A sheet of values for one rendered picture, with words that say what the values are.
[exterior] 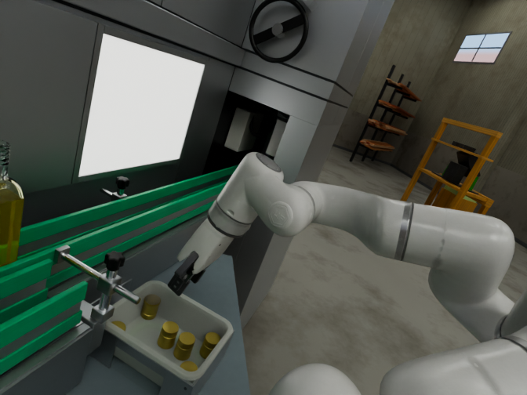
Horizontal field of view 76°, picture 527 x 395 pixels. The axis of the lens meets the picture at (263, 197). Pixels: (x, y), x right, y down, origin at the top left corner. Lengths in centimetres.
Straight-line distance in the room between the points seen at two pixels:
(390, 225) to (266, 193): 18
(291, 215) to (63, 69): 50
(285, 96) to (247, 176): 79
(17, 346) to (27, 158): 34
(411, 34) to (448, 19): 125
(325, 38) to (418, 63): 1130
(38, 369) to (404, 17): 1204
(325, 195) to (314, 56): 76
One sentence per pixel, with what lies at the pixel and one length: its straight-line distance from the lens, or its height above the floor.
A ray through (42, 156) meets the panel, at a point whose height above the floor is 106.
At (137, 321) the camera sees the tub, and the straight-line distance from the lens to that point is 82.
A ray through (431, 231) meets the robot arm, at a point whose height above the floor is 123.
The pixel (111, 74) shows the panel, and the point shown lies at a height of 123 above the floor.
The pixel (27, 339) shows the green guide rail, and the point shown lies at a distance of 58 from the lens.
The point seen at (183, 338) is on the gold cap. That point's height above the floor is 81.
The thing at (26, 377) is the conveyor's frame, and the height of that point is 87.
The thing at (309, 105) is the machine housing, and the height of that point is 130.
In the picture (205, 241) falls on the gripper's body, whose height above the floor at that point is 106.
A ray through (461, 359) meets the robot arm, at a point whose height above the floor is 117.
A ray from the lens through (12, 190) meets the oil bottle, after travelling 57.
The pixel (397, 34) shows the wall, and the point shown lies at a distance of 1209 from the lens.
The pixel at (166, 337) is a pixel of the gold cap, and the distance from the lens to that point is 76.
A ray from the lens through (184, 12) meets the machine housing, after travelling 103.
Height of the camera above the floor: 134
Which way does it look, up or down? 19 degrees down
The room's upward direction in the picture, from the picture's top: 21 degrees clockwise
